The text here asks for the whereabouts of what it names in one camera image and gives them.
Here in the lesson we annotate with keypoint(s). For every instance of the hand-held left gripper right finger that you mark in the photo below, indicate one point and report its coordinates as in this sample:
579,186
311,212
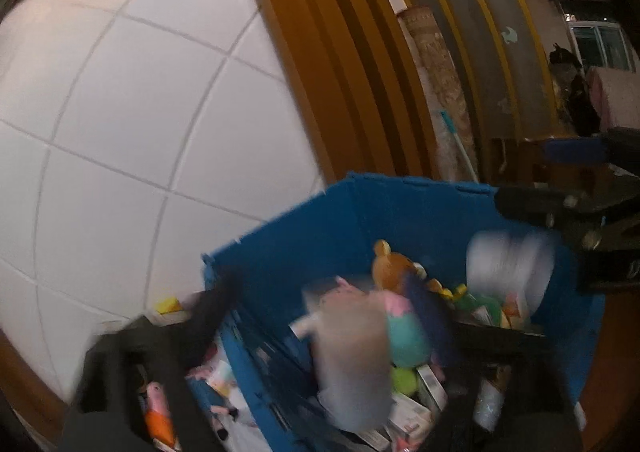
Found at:
500,342

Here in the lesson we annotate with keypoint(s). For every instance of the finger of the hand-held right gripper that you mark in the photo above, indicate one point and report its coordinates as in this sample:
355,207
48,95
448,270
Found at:
530,204
575,151

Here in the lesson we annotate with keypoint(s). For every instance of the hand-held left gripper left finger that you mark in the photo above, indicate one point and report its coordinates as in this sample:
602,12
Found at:
165,337

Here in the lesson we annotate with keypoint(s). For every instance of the white cylindrical container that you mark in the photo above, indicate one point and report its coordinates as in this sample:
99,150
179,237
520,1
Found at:
510,269

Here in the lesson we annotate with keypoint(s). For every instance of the blue plastic crate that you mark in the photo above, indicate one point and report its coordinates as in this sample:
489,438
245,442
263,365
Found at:
400,212

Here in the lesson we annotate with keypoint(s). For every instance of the yellow small item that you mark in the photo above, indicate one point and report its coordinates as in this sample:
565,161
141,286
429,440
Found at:
169,305

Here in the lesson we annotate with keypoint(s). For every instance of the yellow green toy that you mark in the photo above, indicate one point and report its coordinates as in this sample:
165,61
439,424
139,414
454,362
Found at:
470,299

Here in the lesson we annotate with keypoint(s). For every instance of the dark bag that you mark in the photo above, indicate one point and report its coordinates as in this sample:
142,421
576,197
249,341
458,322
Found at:
575,92

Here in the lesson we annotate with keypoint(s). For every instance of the pink white packet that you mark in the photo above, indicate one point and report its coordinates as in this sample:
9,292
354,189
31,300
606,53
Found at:
215,374

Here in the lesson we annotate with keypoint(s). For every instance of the dark navy plush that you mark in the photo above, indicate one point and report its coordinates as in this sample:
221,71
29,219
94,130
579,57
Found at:
430,317

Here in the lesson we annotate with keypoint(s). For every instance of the pink pig plush orange dress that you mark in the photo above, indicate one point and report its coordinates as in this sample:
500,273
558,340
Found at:
159,414

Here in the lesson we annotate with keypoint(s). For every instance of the pink pig plush blue clothes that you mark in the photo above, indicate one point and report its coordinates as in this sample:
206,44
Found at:
405,332

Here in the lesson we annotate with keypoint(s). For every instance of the green ball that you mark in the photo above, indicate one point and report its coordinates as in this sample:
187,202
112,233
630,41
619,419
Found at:
404,379

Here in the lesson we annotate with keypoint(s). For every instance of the window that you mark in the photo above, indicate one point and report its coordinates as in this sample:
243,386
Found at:
600,45

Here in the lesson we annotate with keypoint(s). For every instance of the white pink small box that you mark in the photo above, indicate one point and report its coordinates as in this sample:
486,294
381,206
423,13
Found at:
407,414

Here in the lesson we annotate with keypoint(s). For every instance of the brown bear plush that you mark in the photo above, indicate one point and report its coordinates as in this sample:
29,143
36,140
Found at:
390,267

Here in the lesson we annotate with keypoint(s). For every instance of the grey door with blue stickers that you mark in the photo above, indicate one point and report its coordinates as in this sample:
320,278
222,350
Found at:
480,32

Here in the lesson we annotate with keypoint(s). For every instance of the rolled patterned rug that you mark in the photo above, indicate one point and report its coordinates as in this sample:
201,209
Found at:
435,82

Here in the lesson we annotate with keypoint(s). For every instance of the wooden door frame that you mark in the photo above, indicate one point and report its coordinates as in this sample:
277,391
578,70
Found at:
325,57

